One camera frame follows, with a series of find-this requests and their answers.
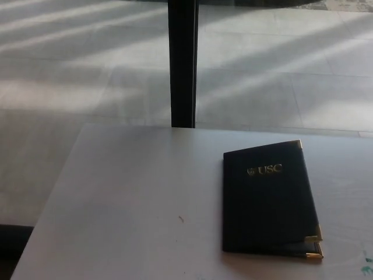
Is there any black USC diary folder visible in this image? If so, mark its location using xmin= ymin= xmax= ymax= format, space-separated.
xmin=222 ymin=139 xmax=325 ymax=260

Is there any dark low object beside table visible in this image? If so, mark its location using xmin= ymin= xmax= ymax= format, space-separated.
xmin=0 ymin=223 xmax=34 ymax=264

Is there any black vertical window frame post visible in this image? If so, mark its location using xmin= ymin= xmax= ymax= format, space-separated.
xmin=167 ymin=0 xmax=200 ymax=129

